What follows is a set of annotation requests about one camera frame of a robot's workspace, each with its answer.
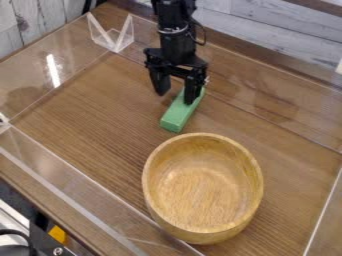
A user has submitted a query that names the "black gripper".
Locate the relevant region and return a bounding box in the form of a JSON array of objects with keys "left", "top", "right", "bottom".
[{"left": 143, "top": 29, "right": 207, "bottom": 105}]

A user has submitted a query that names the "green rectangular block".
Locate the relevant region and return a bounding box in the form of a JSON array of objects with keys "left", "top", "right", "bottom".
[{"left": 159, "top": 90, "right": 206, "bottom": 133}]

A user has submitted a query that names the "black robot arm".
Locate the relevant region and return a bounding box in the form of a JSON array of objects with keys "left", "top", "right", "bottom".
[{"left": 144, "top": 0, "right": 208, "bottom": 105}]

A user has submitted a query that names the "brown wooden bowl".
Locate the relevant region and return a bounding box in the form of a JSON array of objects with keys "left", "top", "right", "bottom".
[{"left": 142, "top": 132, "right": 265, "bottom": 245}]

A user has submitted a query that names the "black device with yellow label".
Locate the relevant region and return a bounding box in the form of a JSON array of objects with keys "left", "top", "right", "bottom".
[{"left": 0, "top": 209, "right": 87, "bottom": 256}]

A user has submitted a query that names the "clear acrylic corner bracket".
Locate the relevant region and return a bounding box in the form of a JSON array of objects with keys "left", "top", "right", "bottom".
[{"left": 86, "top": 13, "right": 135, "bottom": 53}]

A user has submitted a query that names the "clear acrylic front wall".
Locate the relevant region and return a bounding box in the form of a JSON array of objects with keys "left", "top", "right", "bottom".
[{"left": 0, "top": 114, "right": 204, "bottom": 256}]

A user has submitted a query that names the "black cable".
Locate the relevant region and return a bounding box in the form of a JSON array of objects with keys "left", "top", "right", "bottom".
[{"left": 0, "top": 228, "right": 39, "bottom": 256}]

